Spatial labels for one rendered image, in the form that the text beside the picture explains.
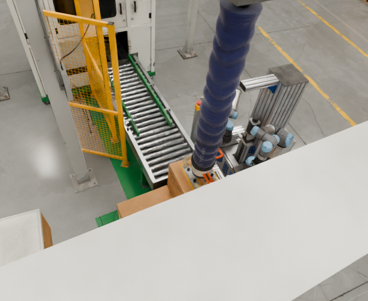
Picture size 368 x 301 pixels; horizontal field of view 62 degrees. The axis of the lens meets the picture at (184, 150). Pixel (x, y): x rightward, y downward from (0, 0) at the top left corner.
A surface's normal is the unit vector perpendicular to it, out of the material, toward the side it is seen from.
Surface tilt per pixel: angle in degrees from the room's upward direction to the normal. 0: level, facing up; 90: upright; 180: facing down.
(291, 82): 0
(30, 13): 90
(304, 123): 0
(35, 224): 0
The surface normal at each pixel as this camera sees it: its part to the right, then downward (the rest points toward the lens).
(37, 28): 0.45, 0.72
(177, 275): 0.09, -0.62
